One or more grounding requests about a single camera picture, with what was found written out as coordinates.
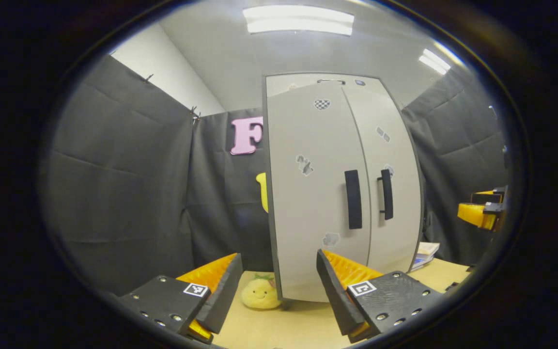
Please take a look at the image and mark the grey shoe cabinet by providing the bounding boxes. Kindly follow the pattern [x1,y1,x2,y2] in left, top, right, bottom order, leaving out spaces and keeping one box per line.
[262,73,425,303]

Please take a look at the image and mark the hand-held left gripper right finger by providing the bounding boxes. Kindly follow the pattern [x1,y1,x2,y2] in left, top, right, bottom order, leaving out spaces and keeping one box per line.
[316,249,443,344]

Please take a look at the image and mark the black door handle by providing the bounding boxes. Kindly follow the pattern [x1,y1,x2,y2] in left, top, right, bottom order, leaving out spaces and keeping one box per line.
[344,170,363,230]
[377,169,394,221]

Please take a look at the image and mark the large ceiling light panel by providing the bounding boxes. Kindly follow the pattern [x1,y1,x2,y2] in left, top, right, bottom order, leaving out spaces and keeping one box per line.
[243,5,355,36]

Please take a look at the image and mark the grey cabinet door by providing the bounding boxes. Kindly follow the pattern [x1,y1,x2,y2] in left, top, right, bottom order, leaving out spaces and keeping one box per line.
[341,85,424,274]
[265,82,372,302]

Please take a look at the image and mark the stacked books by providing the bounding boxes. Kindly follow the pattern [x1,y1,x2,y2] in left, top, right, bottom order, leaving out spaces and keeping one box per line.
[411,241,440,272]

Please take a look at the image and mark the yellow smiling plush toy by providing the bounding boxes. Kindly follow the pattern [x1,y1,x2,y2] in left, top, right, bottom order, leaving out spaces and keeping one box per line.
[240,273,282,310]

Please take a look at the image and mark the small ceiling light panel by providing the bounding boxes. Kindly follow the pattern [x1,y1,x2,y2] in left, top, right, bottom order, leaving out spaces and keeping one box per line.
[418,48,451,76]

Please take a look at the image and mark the black left door handle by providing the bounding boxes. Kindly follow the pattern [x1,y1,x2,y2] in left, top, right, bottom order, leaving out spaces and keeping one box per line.
[344,170,363,230]

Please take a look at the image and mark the black right door handle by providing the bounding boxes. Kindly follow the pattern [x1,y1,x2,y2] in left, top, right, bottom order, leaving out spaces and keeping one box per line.
[377,169,394,221]

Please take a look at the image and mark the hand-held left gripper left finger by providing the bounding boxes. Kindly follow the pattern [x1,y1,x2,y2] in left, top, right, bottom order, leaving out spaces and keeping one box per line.
[117,252,243,345]

